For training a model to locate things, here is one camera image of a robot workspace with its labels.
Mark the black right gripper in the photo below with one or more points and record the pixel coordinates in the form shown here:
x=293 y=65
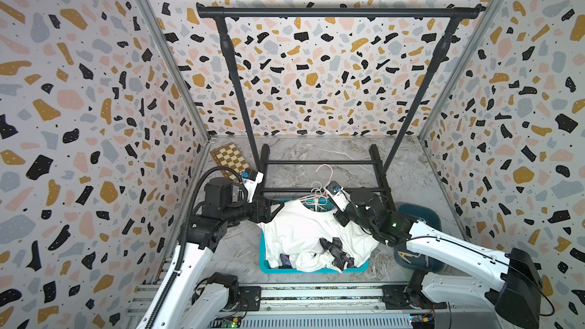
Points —
x=340 y=218

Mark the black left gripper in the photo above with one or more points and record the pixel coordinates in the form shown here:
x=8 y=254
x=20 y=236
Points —
x=267 y=215

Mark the white printed t-shirt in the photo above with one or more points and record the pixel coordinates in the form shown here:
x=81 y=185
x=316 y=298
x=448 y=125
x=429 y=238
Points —
x=315 y=235

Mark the pink wire hanger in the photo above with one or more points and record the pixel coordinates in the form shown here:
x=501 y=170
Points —
x=317 y=199

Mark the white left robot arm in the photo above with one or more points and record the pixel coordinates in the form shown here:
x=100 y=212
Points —
x=187 y=299

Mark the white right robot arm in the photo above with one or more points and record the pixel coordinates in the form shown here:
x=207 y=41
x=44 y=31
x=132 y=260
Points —
x=508 y=282

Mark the teal laundry basket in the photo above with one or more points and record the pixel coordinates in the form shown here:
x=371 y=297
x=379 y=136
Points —
x=315 y=267

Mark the wooden chessboard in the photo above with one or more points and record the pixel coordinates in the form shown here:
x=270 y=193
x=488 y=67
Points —
x=231 y=157

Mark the aluminium corner profile right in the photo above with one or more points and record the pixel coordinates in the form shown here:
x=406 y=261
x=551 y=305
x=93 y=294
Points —
x=484 y=23

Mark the aluminium corner profile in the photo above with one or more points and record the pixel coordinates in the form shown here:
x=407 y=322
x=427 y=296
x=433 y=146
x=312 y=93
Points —
x=484 y=23
x=166 y=54

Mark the dark grey clothes rack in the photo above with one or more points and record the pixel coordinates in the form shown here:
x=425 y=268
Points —
x=261 y=156

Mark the aluminium corner profile left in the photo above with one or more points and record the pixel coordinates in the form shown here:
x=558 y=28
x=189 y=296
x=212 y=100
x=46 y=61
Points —
x=166 y=54

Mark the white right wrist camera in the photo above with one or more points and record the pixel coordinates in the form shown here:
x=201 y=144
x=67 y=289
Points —
x=337 y=195

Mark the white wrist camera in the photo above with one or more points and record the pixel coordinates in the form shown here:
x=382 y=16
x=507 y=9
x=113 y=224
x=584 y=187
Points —
x=337 y=195
x=251 y=179

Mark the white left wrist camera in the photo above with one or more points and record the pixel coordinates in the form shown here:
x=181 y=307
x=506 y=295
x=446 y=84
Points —
x=251 y=179

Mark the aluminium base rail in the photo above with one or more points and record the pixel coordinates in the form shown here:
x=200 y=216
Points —
x=335 y=305

